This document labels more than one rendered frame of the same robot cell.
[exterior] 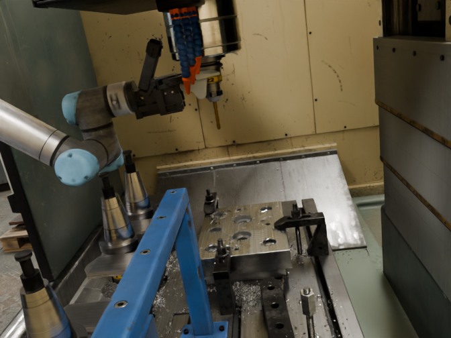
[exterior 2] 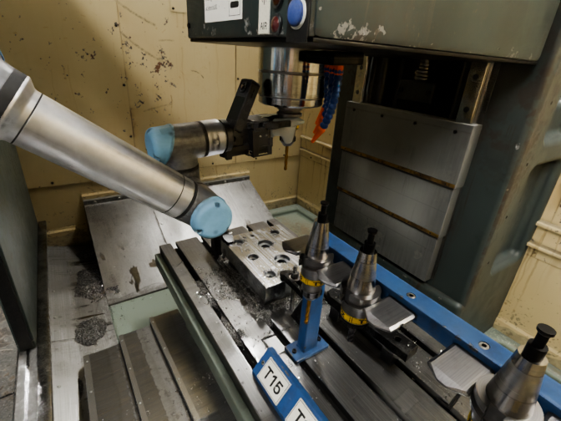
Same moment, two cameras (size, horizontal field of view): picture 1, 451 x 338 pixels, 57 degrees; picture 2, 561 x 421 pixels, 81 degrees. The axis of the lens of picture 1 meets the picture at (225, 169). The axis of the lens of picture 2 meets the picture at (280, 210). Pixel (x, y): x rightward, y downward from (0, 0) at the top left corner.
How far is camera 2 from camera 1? 0.65 m
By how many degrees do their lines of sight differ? 39
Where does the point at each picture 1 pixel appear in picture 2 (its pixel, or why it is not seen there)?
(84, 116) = (180, 155)
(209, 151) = not seen: hidden behind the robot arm
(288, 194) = not seen: hidden behind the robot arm
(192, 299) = (312, 322)
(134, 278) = (450, 321)
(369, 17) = not seen: hidden behind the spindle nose
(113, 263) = (390, 311)
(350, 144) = (258, 171)
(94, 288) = (65, 340)
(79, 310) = (449, 362)
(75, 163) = (222, 213)
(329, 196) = (255, 214)
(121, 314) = (502, 353)
